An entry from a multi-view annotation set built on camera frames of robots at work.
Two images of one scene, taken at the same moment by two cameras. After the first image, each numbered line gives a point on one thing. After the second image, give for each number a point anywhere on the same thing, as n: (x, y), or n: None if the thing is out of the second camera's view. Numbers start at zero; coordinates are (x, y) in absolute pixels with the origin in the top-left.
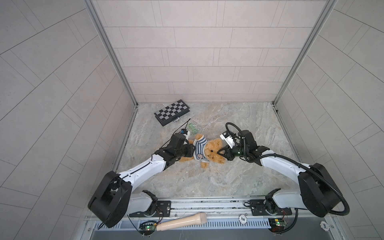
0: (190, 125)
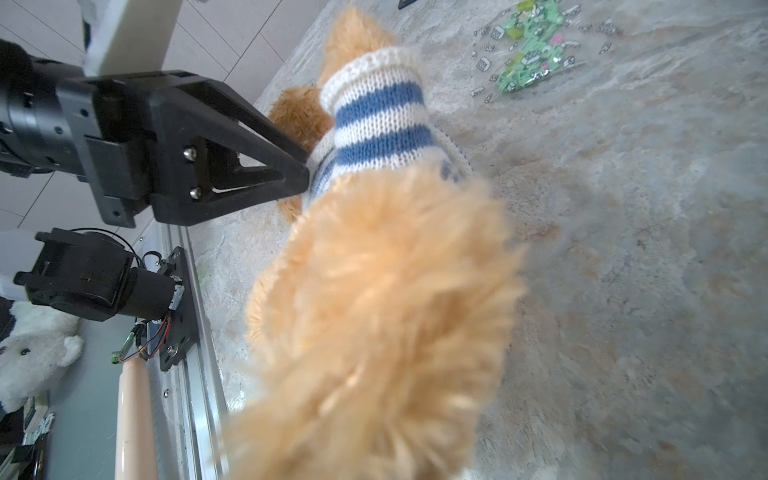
0: (531, 41)
